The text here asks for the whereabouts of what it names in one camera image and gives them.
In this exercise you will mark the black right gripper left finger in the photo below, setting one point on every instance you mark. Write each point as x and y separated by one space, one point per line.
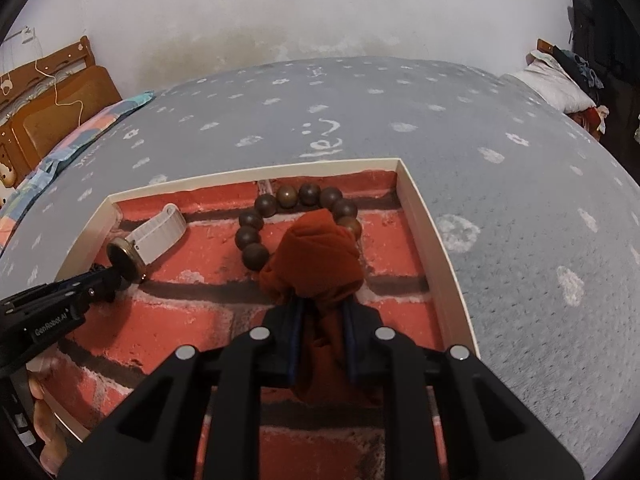
197 414

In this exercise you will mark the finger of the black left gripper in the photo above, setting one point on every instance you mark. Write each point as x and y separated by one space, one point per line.
34 319

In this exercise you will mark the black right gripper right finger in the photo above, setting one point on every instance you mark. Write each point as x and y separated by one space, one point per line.
446 414

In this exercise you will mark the red fabric scrunchie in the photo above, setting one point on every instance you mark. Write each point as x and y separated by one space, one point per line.
316 265

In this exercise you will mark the person's left hand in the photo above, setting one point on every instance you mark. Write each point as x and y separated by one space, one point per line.
55 449

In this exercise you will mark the white tray with brick liner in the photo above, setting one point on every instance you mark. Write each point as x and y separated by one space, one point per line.
253 237

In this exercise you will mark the colourful patchwork pillow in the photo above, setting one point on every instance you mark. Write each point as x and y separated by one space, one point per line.
63 154

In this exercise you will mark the grey patterned bed cover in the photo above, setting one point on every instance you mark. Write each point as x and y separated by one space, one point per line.
541 223

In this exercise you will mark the wooden headboard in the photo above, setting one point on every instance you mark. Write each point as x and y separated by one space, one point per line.
44 101

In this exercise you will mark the white pillow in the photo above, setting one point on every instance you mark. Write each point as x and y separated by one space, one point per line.
544 75

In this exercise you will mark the pile of dark clothes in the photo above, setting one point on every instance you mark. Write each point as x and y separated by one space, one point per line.
578 69

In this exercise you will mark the dark wooden wardrobe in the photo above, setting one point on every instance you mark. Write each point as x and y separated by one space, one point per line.
606 34

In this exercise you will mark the watch with white strap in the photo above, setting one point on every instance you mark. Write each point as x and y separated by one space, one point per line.
132 255

